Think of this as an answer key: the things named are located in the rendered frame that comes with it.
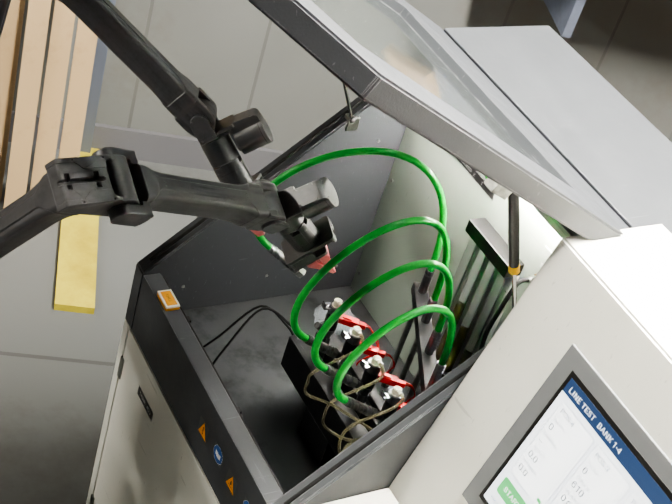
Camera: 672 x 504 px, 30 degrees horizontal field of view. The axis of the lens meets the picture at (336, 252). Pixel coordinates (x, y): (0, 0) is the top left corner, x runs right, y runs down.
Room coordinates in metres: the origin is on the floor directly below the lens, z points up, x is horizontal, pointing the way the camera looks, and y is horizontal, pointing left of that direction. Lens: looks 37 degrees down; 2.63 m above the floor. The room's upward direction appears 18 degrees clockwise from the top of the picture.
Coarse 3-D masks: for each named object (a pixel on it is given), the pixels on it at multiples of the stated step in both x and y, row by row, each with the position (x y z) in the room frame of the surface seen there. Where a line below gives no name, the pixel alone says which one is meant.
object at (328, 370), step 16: (400, 272) 1.74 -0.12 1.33; (448, 272) 1.81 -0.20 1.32; (368, 288) 1.71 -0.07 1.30; (448, 288) 1.82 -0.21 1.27; (352, 304) 1.69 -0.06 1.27; (448, 304) 1.83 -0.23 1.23; (336, 320) 1.68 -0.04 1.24; (320, 336) 1.67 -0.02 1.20; (432, 336) 1.83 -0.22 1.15; (432, 352) 1.83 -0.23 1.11; (320, 368) 1.68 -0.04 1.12; (352, 384) 1.73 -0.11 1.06
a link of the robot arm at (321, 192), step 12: (264, 180) 1.79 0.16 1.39; (324, 180) 1.83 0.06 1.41; (288, 192) 1.80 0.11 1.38; (300, 192) 1.80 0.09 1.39; (312, 192) 1.79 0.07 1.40; (324, 192) 1.80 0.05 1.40; (288, 204) 1.78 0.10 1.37; (300, 204) 1.78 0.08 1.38; (312, 204) 1.79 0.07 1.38; (324, 204) 1.80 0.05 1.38; (336, 204) 1.82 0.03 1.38; (288, 216) 1.77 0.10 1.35; (312, 216) 1.80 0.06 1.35; (264, 228) 1.72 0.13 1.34; (276, 228) 1.75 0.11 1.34
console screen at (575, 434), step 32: (576, 352) 1.54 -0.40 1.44; (544, 384) 1.54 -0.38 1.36; (576, 384) 1.51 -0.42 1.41; (544, 416) 1.51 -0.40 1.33; (576, 416) 1.48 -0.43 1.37; (608, 416) 1.45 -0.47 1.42; (512, 448) 1.50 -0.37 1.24; (544, 448) 1.47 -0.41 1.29; (576, 448) 1.45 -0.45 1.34; (608, 448) 1.42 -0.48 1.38; (640, 448) 1.40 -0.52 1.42; (480, 480) 1.50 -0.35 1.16; (512, 480) 1.47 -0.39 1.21; (544, 480) 1.44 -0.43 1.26; (576, 480) 1.42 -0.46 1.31; (608, 480) 1.39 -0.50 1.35; (640, 480) 1.37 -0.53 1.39
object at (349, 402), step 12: (408, 312) 1.68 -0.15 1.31; (420, 312) 1.68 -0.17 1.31; (432, 312) 1.70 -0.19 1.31; (444, 312) 1.72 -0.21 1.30; (396, 324) 1.66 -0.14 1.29; (372, 336) 1.64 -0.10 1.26; (360, 348) 1.62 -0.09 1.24; (444, 348) 1.75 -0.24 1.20; (348, 360) 1.61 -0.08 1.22; (444, 360) 1.75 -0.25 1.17; (336, 384) 1.61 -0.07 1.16; (432, 384) 1.74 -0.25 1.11; (336, 396) 1.61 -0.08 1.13; (348, 396) 1.64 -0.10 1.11; (360, 408) 1.65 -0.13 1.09; (372, 408) 1.68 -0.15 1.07
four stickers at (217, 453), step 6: (198, 426) 1.70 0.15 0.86; (204, 426) 1.68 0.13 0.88; (204, 432) 1.68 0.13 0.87; (204, 438) 1.67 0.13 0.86; (216, 444) 1.64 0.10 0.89; (216, 450) 1.64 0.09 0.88; (216, 456) 1.63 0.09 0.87; (222, 456) 1.62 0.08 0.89; (216, 462) 1.63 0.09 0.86; (228, 474) 1.59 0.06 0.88; (228, 480) 1.59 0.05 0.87; (234, 480) 1.57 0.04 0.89; (228, 486) 1.58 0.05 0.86; (234, 486) 1.57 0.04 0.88; (234, 492) 1.56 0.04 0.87; (246, 498) 1.53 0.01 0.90
